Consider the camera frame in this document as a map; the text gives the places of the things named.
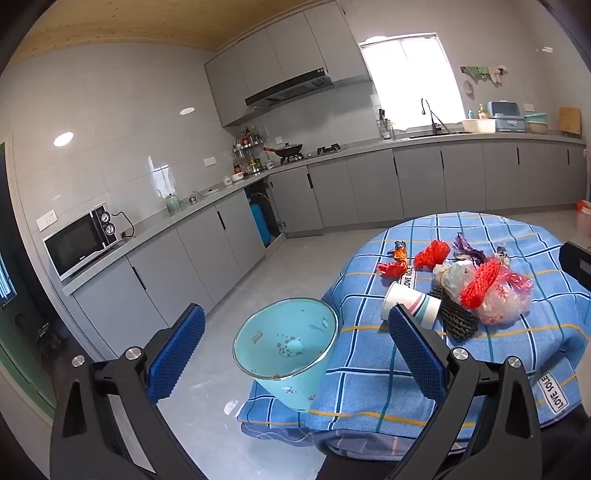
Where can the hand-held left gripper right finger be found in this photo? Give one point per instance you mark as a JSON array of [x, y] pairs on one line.
[[415, 350]]

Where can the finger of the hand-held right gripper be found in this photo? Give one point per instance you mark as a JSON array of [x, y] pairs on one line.
[[577, 265]]

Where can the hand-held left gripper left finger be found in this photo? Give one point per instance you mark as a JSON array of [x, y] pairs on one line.
[[178, 355]]

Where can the striped white paper cup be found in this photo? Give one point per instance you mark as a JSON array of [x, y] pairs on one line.
[[425, 304]]

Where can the black foam net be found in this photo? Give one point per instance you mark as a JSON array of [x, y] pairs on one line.
[[457, 321]]

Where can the dark wrapper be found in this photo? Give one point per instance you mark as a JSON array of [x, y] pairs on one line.
[[502, 253]]

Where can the clear bag with red print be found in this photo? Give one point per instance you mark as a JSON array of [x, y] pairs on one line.
[[503, 300]]

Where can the red wrapper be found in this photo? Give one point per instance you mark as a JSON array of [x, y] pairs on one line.
[[392, 269]]

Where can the large red foam net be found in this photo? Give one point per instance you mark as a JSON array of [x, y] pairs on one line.
[[478, 284]]

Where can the red plastic bag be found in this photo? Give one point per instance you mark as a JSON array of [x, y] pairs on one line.
[[431, 254]]

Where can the orange wrapper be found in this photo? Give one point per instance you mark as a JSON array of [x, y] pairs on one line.
[[399, 252]]

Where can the light blue metal bin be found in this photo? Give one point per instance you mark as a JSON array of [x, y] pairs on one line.
[[286, 337]]

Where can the purple wrapper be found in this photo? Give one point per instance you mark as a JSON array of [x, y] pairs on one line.
[[464, 249]]

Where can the blue plaid tablecloth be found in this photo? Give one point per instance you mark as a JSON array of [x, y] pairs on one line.
[[508, 360]]

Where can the black wheeled cart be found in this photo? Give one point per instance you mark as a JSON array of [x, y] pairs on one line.
[[48, 341]]

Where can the wooden cutting board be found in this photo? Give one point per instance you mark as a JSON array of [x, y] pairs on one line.
[[570, 121]]

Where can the stacked green bowls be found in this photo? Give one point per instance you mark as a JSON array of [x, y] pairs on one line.
[[535, 123]]

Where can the green kettle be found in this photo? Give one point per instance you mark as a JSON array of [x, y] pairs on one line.
[[174, 205]]

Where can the black and white microwave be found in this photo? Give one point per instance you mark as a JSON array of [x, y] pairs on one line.
[[74, 244]]

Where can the blue tank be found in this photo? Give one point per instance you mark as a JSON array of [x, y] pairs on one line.
[[259, 221]]

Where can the light blue storage box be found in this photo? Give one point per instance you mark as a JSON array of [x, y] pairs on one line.
[[505, 117]]

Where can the grey kitchen counter cabinets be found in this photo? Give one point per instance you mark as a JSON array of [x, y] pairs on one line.
[[415, 180]]

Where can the white plastic basin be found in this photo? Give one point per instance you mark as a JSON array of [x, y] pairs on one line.
[[478, 126]]

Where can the soap bottle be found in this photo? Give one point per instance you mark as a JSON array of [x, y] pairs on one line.
[[482, 113]]

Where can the barred window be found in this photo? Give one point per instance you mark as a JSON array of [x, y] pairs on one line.
[[7, 281]]

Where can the black kitchen faucet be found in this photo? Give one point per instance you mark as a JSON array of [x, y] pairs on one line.
[[434, 127]]

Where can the gas stove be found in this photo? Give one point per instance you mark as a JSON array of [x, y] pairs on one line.
[[330, 150]]

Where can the metal spice rack with bottles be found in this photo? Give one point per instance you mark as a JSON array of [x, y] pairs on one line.
[[251, 150]]

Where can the utensil holder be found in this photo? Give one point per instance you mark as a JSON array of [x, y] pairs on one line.
[[384, 129]]

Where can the black wok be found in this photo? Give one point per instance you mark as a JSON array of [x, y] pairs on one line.
[[291, 149]]

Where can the bright kitchen window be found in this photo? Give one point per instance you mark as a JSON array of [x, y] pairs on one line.
[[411, 78]]

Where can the black range hood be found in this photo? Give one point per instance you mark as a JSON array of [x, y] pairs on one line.
[[286, 90]]

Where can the green door frame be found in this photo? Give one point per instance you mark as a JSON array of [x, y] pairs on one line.
[[27, 378]]

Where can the wall rack with cloths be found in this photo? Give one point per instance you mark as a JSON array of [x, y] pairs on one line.
[[478, 71]]

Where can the grey wall cabinets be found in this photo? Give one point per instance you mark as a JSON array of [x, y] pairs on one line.
[[277, 41]]

